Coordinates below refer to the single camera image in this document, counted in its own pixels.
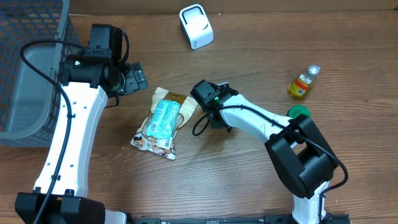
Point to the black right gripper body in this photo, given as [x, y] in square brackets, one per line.
[220, 124]

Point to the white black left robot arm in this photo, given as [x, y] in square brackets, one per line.
[87, 80]

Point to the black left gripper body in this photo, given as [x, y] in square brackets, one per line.
[125, 80]

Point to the brown snack pouch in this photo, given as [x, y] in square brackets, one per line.
[164, 147]

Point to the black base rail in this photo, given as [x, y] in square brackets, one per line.
[267, 219]

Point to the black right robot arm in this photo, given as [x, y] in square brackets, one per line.
[299, 153]

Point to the grey plastic mesh basket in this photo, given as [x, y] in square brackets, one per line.
[29, 103]

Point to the white barcode scanner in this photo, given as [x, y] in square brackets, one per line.
[196, 26]

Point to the green lid Knorr jar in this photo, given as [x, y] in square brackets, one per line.
[297, 110]

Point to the teal wipes pack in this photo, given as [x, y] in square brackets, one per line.
[162, 124]

